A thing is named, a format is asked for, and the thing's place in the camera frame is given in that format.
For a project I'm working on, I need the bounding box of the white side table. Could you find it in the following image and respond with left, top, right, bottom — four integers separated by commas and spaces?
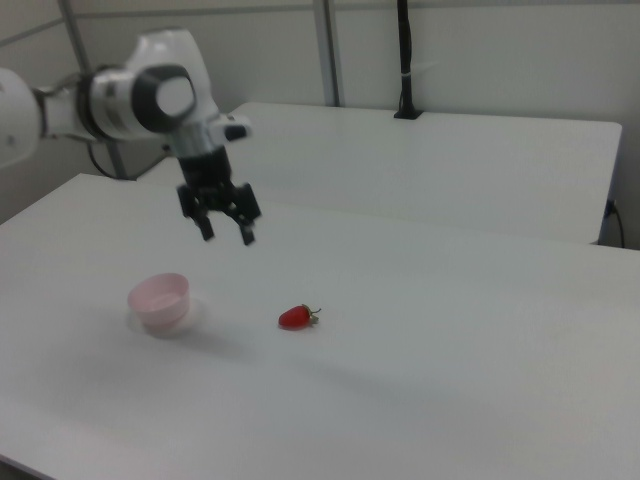
135, 101, 624, 246

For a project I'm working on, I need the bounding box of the black power cable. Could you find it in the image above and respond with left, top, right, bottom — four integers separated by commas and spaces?
605, 198, 627, 248

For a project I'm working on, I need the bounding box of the slanted grey partition post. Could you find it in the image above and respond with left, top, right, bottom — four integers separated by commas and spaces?
56, 0, 129, 181

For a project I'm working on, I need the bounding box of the red strawberry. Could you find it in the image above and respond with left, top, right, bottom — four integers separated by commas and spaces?
277, 303, 323, 333

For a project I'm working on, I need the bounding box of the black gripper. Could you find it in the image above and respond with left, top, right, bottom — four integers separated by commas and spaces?
174, 145, 263, 247

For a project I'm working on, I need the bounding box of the pink plastic bowl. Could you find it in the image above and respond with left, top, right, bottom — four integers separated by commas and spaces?
126, 271, 193, 340

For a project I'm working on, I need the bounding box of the black camera stand pole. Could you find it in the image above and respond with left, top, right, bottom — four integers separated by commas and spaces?
392, 0, 426, 121

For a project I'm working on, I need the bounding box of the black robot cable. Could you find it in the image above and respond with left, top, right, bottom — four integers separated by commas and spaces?
85, 138, 124, 180

